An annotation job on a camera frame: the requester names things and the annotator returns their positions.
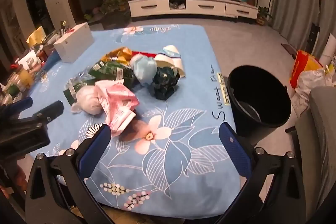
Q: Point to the red yellow shopping bag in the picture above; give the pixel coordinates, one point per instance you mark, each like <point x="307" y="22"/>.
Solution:
<point x="302" y="66"/>

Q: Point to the white box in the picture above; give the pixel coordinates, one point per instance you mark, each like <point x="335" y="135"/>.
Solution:
<point x="73" y="43"/>

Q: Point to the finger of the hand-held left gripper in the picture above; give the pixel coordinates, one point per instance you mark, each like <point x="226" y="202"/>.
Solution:
<point x="50" y="111"/>
<point x="18" y="106"/>

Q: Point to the pink packet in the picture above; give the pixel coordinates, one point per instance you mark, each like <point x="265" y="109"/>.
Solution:
<point x="115" y="103"/>

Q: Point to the large white plastic bag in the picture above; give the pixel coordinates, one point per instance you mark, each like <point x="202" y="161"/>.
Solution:
<point x="315" y="79"/>

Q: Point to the red cardboard box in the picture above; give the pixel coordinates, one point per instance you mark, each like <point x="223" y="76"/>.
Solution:
<point x="143" y="54"/>

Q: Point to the black plastic bucket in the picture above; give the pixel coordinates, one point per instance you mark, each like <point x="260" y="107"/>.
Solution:
<point x="236" y="111"/>

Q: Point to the yellow paper bag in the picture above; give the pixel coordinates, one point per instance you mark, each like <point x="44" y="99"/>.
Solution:
<point x="36" y="36"/>

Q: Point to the striped paper cup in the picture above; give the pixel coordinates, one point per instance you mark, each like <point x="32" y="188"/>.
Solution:
<point x="170" y="56"/>

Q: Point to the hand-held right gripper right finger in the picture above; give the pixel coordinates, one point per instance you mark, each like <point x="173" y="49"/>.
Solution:
<point x="235" y="150"/>

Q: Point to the white television cabinet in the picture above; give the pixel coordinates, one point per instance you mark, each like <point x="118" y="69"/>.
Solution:
<point x="194" y="6"/>

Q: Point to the cluster of potted plants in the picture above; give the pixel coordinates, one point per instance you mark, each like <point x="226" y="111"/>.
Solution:
<point x="114" y="5"/>

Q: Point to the green snack packet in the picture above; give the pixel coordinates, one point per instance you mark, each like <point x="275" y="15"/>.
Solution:
<point x="110" y="70"/>

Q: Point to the light blue bag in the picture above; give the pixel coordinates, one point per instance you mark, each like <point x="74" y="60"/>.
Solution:
<point x="143" y="69"/>

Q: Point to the small potted plant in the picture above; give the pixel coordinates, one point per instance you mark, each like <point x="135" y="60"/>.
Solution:
<point x="263" y="15"/>

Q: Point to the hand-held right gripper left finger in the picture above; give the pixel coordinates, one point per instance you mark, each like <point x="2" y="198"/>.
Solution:
<point x="95" y="150"/>

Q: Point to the blue floral blanket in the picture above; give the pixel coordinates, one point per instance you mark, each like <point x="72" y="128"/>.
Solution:
<point x="183" y="108"/>

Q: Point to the grey sofa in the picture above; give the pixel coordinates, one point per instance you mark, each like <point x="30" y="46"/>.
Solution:
<point x="320" y="134"/>

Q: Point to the yellow chip bag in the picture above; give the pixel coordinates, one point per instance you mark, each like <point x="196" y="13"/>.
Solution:
<point x="118" y="54"/>

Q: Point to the dark green bag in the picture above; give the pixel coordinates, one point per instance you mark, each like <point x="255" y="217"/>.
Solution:
<point x="164" y="82"/>

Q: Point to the clear plastic wrapper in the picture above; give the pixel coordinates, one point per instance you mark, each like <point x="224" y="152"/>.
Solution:
<point x="76" y="82"/>

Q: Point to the upright vacuum cleaner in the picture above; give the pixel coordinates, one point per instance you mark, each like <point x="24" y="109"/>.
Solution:
<point x="313" y="35"/>

